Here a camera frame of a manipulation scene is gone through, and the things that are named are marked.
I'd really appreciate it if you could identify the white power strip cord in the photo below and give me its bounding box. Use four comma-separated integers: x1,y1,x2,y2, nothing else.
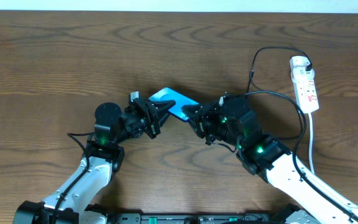
308,112,316,174

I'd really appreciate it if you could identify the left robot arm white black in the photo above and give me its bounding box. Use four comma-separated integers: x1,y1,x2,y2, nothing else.
13,96,175,223

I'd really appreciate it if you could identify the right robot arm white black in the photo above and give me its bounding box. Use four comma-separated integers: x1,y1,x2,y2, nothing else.
182,96,358,223

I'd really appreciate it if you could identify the white power strip socket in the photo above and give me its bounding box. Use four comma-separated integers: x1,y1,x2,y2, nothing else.
290,56,319,113

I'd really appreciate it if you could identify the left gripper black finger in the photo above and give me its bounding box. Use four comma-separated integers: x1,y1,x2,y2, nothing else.
158,112,170,128
149,100,176,118

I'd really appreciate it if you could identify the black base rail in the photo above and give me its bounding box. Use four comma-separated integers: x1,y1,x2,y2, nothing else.
108,213,275,224

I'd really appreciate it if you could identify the blue Galaxy smartphone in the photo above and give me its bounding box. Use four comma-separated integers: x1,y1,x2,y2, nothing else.
148,86,200,123

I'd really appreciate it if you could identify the black charger cable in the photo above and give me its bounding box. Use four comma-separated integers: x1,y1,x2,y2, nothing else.
246,46,313,141

